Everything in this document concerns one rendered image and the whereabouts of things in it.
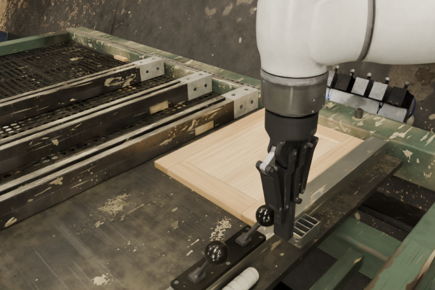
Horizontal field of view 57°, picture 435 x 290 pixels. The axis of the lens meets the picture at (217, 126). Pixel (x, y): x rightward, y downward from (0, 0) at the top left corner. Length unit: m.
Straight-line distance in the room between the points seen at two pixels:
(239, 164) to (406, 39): 0.65
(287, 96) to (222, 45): 2.31
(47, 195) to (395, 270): 0.74
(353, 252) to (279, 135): 0.46
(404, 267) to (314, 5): 0.50
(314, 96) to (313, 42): 0.08
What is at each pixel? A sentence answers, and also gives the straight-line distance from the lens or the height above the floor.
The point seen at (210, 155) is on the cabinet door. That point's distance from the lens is 1.10.
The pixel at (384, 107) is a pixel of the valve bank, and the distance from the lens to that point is 1.39.
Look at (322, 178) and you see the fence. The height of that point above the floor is 1.14.
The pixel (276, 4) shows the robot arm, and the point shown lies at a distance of 0.48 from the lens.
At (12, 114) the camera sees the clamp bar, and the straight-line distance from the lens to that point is 1.50.
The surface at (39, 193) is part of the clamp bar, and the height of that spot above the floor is 1.57.
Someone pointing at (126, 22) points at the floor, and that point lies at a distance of 3.72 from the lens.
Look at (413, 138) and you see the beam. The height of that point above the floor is 0.86.
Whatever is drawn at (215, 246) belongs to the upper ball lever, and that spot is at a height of 1.56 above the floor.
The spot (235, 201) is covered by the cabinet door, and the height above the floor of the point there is 1.29.
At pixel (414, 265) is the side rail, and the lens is 0.81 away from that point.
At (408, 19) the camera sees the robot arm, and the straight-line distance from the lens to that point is 0.51.
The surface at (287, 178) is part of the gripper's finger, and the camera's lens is 0.61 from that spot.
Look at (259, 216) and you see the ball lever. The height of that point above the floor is 1.46.
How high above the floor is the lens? 2.04
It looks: 50 degrees down
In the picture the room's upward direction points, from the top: 75 degrees counter-clockwise
